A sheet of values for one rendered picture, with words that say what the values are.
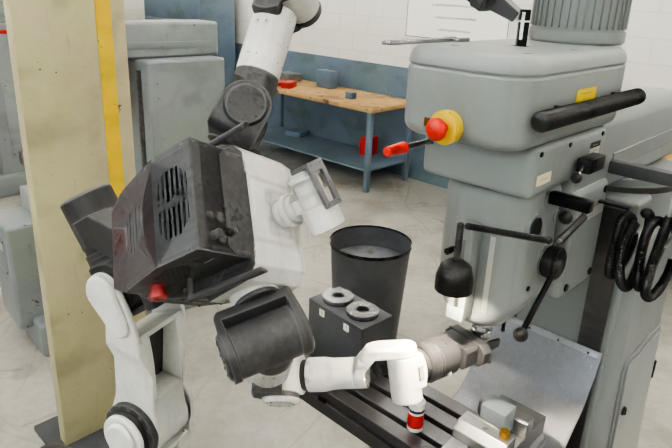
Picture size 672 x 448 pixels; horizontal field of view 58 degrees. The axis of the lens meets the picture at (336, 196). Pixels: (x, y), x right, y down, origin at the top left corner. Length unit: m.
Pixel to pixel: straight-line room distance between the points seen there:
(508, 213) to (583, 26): 0.42
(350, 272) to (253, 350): 2.33
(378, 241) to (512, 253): 2.50
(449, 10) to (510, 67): 5.37
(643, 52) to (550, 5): 4.20
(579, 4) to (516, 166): 0.40
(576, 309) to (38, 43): 1.97
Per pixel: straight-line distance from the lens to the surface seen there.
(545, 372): 1.81
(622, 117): 1.53
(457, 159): 1.20
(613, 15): 1.41
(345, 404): 1.68
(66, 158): 2.56
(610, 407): 1.89
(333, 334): 1.72
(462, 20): 6.30
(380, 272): 3.31
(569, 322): 1.77
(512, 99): 1.03
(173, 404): 1.51
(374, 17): 6.98
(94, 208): 1.36
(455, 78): 1.07
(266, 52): 1.23
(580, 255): 1.48
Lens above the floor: 1.98
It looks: 19 degrees down
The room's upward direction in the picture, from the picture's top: 2 degrees clockwise
